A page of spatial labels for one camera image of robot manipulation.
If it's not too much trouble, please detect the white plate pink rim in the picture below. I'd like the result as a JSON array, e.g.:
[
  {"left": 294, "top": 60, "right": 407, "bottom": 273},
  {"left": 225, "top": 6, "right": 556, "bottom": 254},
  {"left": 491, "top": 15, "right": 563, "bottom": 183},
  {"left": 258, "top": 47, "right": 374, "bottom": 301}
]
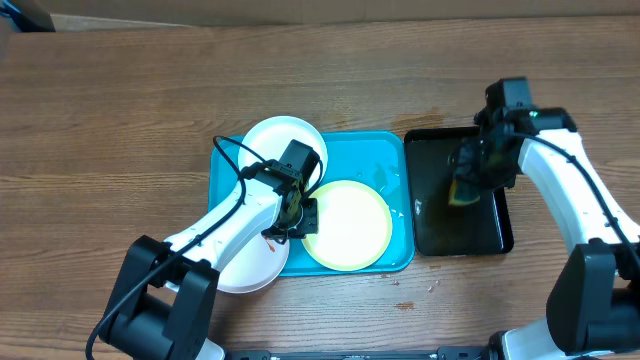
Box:
[{"left": 217, "top": 234, "right": 290, "bottom": 294}]

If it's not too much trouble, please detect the dark object top left corner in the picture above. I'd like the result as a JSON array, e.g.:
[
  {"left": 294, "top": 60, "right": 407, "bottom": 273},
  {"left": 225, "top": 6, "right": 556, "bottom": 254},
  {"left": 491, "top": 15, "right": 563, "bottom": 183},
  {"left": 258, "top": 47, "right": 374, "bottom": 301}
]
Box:
[{"left": 1, "top": 0, "right": 56, "bottom": 32}]

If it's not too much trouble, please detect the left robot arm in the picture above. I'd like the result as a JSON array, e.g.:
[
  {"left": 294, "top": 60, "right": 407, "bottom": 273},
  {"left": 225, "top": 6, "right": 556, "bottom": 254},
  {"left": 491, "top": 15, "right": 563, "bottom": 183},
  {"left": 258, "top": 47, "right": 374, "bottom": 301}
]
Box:
[{"left": 85, "top": 138, "right": 327, "bottom": 360}]

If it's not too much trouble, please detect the white plate blue rim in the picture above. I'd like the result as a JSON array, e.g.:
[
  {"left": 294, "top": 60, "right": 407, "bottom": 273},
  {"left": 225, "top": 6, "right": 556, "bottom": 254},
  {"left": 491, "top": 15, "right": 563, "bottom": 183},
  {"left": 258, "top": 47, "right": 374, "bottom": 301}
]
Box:
[{"left": 241, "top": 115, "right": 328, "bottom": 187}]

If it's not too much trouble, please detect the green yellow sponge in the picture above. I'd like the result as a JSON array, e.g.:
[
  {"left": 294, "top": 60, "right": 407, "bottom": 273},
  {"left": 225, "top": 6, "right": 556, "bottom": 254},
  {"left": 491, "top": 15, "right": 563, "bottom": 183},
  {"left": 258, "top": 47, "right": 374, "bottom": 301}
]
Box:
[{"left": 448, "top": 179, "right": 481, "bottom": 206}]

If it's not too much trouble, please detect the white plate green rim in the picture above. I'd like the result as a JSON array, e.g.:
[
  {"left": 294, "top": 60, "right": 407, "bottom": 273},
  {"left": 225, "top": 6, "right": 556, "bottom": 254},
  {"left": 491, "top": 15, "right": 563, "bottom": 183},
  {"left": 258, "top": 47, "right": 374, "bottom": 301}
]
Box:
[{"left": 302, "top": 180, "right": 393, "bottom": 272}]

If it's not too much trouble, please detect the teal plastic tray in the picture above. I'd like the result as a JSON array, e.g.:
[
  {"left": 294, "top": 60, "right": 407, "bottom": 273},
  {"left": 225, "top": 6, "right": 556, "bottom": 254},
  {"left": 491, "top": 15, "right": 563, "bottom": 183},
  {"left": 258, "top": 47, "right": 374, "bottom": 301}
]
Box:
[{"left": 208, "top": 130, "right": 415, "bottom": 277}]

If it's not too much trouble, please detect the black rectangular water tray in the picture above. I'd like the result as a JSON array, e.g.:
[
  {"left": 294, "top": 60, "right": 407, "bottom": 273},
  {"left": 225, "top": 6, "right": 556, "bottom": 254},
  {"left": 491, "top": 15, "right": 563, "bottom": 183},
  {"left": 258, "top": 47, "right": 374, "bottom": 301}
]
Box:
[{"left": 404, "top": 127, "right": 514, "bottom": 256}]

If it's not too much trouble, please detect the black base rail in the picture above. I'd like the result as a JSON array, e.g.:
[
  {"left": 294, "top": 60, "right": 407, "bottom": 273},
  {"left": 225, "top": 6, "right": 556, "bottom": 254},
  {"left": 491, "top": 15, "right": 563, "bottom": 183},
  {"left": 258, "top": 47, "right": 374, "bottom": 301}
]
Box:
[{"left": 224, "top": 346, "right": 499, "bottom": 360}]

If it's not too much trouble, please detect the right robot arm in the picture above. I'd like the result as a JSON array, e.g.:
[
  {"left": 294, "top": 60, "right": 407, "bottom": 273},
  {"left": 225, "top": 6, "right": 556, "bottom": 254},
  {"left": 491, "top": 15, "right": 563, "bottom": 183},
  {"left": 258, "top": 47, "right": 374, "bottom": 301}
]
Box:
[{"left": 448, "top": 77, "right": 639, "bottom": 359}]

